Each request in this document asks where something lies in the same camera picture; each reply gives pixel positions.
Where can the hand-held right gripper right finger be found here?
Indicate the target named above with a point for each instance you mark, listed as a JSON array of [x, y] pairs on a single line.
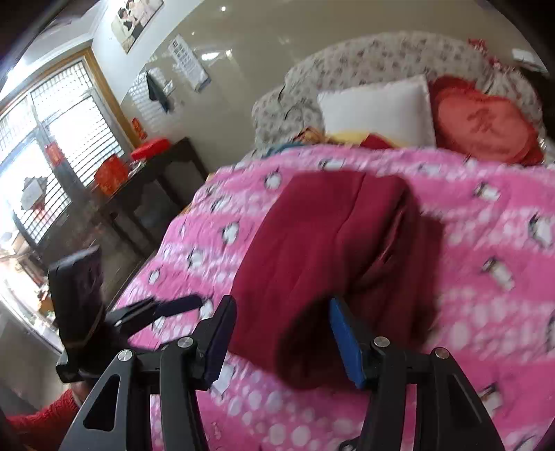
[[347, 342]]

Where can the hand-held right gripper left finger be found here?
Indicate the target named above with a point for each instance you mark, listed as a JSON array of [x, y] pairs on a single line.
[[217, 342]]

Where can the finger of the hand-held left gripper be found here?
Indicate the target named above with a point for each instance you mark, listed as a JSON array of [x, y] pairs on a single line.
[[173, 305]]

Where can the dark red fleece garment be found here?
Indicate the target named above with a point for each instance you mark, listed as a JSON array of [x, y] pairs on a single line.
[[312, 243]]

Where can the person's left forearm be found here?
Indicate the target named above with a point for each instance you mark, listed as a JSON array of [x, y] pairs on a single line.
[[39, 420]]

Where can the tall red gift box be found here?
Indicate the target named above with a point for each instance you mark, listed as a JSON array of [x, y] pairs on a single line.
[[111, 175]]

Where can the dark wooden console table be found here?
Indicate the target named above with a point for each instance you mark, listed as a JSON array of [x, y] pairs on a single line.
[[169, 169]]

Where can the red paper window decoration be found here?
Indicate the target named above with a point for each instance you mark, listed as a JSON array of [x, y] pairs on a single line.
[[53, 155]]

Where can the flat red gift box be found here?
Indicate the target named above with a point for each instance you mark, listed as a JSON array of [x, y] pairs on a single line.
[[149, 147]]

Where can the pink penguin printed blanket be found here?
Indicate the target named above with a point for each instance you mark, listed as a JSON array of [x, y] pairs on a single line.
[[477, 243]]

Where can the dark lattice window door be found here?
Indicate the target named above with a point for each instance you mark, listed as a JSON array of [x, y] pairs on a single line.
[[78, 112]]

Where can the yellow cloth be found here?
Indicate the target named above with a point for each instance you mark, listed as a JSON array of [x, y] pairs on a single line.
[[342, 136]]

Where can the dark hanging cloth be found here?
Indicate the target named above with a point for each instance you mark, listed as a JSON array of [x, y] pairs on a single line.
[[155, 89]]

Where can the white pillow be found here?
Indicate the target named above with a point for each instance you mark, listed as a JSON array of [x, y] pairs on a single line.
[[377, 108]]

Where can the red heart cushion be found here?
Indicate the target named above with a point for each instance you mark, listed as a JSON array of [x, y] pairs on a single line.
[[481, 125]]

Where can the red paper wall decoration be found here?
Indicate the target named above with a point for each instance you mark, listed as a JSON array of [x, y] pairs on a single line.
[[138, 128]]

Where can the white paper wall notice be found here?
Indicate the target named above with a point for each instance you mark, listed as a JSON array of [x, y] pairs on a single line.
[[188, 60]]

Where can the wall poster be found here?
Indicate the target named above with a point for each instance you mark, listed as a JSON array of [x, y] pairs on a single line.
[[134, 24]]

